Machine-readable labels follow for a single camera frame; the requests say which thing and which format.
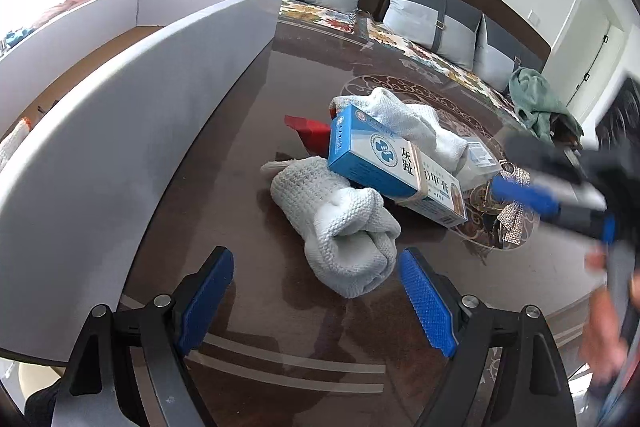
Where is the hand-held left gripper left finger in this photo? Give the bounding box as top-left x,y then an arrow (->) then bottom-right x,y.
57,246 -> 236,427

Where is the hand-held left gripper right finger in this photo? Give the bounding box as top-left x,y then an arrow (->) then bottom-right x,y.
397,247 -> 586,427

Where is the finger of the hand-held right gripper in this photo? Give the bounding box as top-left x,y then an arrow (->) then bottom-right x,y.
554,206 -> 618,246
491,133 -> 608,219

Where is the sparkly bow keychain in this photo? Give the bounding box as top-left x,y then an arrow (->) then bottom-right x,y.
495,167 -> 541,249

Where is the white knitted glove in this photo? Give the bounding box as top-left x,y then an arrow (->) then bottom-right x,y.
330,88 -> 468,172
260,157 -> 402,299

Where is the white cardboard box container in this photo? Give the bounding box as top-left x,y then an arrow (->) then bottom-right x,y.
0,0 -> 286,365

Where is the person's right hand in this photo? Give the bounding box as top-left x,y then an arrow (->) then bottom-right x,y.
580,249 -> 640,388

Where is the bunch of keys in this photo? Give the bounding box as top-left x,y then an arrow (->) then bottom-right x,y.
465,186 -> 506,249

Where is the clear small plastic box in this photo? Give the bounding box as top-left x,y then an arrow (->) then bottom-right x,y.
462,142 -> 498,180

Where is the green cloth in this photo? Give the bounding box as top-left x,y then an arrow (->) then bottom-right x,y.
509,68 -> 583,140

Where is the white door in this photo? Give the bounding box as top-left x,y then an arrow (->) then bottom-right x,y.
567,0 -> 626,118

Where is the blue and white medicine box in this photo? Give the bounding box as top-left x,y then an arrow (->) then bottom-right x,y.
327,104 -> 468,228

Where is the floral sofa mat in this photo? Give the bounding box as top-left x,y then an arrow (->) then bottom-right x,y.
280,0 -> 531,128

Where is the red small box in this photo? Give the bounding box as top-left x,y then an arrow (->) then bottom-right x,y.
284,115 -> 333,156

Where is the white glove with orange cuff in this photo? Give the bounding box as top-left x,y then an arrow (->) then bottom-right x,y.
0,119 -> 33,172

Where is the blue cloth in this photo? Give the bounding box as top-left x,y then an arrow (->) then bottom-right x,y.
0,27 -> 36,52

